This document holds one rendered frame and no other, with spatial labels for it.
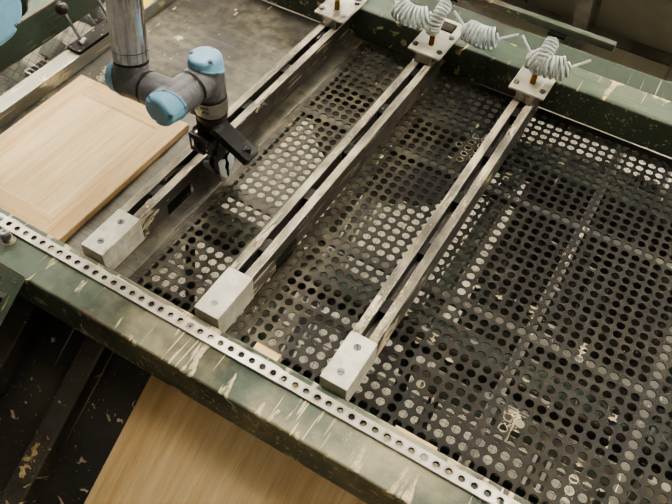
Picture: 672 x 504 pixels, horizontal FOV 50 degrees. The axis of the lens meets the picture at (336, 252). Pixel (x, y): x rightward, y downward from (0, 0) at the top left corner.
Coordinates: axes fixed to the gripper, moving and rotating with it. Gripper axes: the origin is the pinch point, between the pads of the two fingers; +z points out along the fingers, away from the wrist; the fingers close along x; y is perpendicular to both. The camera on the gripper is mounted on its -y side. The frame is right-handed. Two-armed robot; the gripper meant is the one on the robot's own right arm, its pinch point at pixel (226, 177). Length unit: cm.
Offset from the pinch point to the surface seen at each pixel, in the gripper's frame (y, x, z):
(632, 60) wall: -46, -505, 254
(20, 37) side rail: 85, -15, 0
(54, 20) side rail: 86, -28, 2
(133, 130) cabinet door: 30.8, -1.0, 0.3
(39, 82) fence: 62, 0, -3
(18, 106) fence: 61, 9, -1
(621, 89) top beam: -74, -79, -7
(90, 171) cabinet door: 29.7, 16.3, 0.4
